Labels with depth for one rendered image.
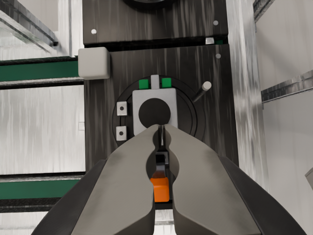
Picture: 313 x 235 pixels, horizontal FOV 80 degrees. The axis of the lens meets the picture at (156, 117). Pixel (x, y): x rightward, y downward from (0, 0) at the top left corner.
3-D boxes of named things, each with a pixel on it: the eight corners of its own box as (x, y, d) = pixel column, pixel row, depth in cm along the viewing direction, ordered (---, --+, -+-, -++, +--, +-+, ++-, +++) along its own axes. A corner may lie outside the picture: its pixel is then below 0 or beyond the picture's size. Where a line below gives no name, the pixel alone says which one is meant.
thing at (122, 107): (129, 116, 28) (127, 115, 26) (119, 116, 28) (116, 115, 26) (128, 102, 28) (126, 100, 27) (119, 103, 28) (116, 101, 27)
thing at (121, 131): (128, 139, 28) (126, 140, 26) (119, 140, 28) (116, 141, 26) (128, 126, 28) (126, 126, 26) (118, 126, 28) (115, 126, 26)
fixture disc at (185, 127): (206, 165, 29) (209, 167, 27) (116, 169, 29) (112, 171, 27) (200, 75, 30) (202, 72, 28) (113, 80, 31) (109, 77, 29)
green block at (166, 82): (170, 94, 28) (171, 87, 23) (162, 95, 28) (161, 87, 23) (170, 86, 28) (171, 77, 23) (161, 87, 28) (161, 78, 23)
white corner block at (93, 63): (113, 81, 33) (106, 74, 29) (87, 83, 33) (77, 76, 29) (112, 55, 33) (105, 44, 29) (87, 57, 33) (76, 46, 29)
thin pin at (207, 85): (197, 101, 28) (211, 88, 19) (192, 101, 28) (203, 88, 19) (197, 96, 28) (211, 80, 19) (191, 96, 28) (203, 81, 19)
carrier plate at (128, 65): (237, 193, 30) (242, 197, 28) (90, 198, 31) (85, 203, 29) (225, 48, 32) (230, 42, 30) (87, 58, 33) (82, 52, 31)
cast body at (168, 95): (175, 142, 24) (180, 148, 17) (141, 144, 24) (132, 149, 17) (172, 78, 25) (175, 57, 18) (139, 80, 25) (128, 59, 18)
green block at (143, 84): (151, 96, 28) (148, 88, 23) (143, 96, 28) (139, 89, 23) (151, 88, 28) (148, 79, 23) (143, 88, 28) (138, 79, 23)
